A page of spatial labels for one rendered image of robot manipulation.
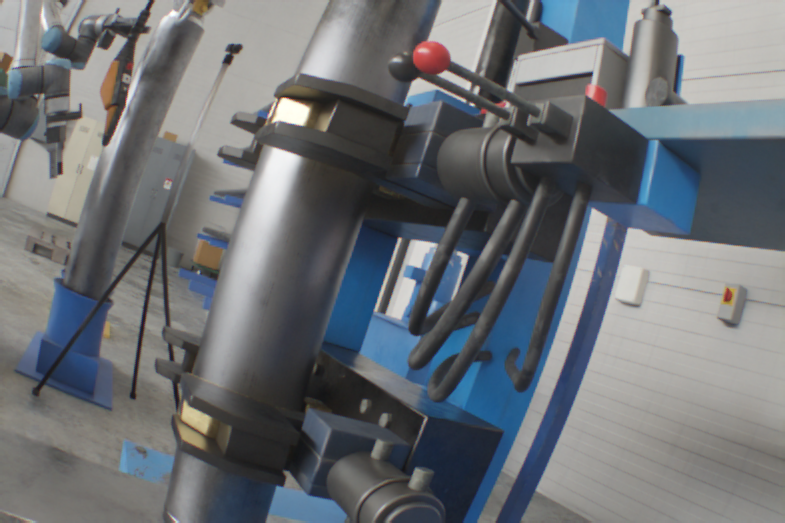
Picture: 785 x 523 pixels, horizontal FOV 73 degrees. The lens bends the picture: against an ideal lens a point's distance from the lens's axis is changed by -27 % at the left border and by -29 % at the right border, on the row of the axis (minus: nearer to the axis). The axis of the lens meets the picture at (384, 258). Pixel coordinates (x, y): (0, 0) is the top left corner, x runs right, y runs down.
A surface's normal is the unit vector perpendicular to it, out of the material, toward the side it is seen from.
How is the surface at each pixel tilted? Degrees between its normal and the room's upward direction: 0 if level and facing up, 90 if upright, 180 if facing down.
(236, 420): 90
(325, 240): 90
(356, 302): 90
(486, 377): 90
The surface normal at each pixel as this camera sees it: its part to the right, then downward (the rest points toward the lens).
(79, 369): 0.38, 0.09
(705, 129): -0.87, -0.31
